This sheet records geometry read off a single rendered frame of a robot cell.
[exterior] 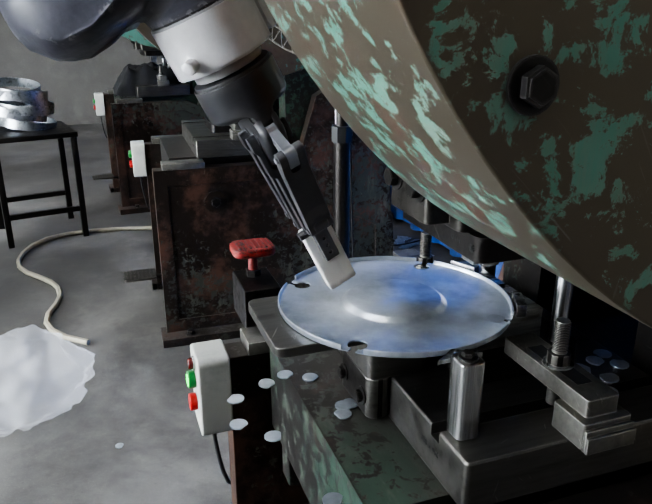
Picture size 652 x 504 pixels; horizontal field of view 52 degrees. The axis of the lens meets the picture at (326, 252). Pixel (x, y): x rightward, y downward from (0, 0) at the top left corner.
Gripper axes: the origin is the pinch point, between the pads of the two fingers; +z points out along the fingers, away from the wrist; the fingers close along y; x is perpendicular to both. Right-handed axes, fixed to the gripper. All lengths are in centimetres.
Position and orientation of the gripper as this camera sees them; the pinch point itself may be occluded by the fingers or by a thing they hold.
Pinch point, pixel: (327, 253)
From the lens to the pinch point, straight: 66.6
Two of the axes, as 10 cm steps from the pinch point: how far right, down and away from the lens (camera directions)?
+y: 3.7, 3.1, -8.7
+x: 8.3, -5.3, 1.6
